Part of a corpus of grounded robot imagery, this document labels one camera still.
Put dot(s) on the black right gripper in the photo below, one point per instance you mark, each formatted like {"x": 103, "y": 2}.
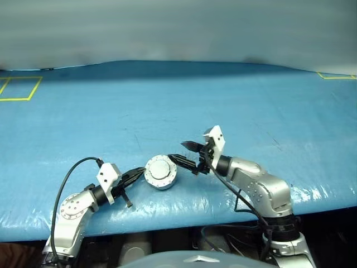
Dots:
{"x": 206, "y": 159}

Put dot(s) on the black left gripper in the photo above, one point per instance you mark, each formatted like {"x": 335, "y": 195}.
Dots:
{"x": 118, "y": 190}

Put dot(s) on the silver round motor lid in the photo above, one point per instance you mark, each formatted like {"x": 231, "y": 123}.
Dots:
{"x": 160, "y": 170}

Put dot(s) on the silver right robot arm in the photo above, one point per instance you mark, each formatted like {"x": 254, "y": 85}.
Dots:
{"x": 265, "y": 190}

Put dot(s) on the blue plastic table cover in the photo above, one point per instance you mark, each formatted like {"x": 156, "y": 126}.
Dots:
{"x": 251, "y": 111}

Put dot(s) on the grey robot torso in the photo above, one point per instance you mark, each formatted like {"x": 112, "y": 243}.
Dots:
{"x": 178, "y": 259}

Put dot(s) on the yellow tape corner marking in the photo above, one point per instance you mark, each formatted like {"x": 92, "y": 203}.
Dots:
{"x": 337, "y": 77}

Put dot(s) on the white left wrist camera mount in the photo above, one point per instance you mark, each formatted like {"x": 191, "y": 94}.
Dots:
{"x": 107, "y": 173}

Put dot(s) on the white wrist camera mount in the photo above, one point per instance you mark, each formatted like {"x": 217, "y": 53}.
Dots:
{"x": 107, "y": 173}
{"x": 217, "y": 139}

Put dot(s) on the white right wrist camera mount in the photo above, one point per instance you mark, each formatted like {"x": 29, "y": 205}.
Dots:
{"x": 217, "y": 139}

